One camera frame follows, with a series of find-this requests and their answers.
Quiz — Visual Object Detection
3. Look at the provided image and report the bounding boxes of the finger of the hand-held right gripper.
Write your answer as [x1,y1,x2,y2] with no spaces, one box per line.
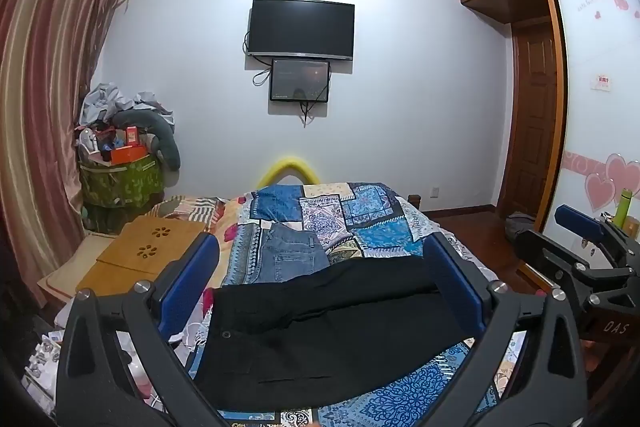
[554,205,640,270]
[514,229,608,295]

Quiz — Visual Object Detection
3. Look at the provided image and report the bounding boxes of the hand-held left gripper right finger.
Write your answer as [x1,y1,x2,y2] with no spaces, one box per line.
[422,232,589,427]

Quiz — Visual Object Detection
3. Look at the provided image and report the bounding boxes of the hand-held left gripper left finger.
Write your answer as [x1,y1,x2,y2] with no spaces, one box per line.
[54,233,222,427]

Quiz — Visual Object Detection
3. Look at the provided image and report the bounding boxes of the black pants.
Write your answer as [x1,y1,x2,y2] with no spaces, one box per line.
[192,257,481,412]

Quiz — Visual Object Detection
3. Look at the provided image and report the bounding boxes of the grey bag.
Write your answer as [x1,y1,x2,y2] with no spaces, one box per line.
[504,213,538,242]

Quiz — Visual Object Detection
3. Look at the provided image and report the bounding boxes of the green bottle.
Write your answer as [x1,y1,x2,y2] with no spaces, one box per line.
[616,189,633,227]

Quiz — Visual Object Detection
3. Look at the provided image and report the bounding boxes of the wooden lap desk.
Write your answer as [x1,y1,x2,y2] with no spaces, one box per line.
[75,214,208,295]

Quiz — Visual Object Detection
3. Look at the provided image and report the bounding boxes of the striped cloth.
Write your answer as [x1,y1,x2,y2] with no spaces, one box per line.
[150,194,231,233]

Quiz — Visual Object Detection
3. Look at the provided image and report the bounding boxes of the blue jeans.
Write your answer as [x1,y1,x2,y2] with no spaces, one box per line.
[257,221,331,284]

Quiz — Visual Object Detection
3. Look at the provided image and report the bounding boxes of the blue patchwork blanket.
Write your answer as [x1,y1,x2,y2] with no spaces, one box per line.
[185,181,531,427]

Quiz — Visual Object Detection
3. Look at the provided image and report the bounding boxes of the brown wooden door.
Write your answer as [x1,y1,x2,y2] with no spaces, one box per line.
[500,18,558,220]

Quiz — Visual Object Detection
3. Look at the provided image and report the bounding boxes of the green patterned storage bag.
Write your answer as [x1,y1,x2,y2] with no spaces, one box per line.
[79,154,166,235]

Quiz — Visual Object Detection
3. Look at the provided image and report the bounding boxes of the white heart print wardrobe door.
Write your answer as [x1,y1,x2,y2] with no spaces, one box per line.
[542,0,640,253]

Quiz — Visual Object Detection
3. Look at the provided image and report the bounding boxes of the yellow curved foam piece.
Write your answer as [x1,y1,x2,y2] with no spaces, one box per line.
[256,154,317,188]

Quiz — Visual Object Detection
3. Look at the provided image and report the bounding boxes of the orange box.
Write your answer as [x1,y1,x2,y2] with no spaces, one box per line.
[109,125,151,166]

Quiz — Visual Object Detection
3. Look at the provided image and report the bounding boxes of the grey long pillow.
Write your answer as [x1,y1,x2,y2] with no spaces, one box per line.
[112,108,182,171]

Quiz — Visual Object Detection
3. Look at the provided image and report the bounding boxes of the pile of grey clothes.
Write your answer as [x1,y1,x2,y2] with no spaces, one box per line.
[80,82,176,128]

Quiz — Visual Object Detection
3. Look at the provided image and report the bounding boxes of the striped pink curtain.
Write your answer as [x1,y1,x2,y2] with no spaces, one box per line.
[0,0,136,308]

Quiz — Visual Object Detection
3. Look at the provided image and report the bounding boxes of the black television cable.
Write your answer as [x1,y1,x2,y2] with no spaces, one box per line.
[298,101,321,128]

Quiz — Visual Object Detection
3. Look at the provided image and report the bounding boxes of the small black wall screen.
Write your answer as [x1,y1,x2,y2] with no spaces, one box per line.
[269,59,331,104]

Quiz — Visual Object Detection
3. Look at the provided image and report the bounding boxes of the black wall television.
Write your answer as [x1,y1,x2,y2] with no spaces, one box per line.
[247,0,356,62]

